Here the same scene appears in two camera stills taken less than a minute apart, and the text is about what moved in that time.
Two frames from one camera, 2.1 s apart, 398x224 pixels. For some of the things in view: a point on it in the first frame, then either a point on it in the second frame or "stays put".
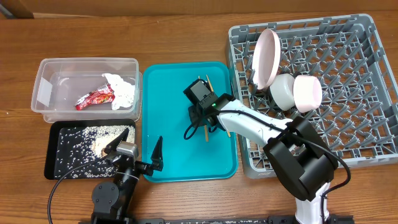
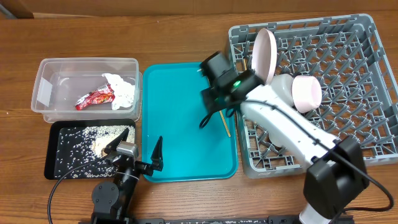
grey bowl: x=282 y=91 stays put
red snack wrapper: x=102 y=95 stays put
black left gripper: x=156 y=158 stays put
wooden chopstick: x=206 y=127 -> x=245 y=68
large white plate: x=265 y=56 stays put
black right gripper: x=200 y=118 -> x=214 y=103
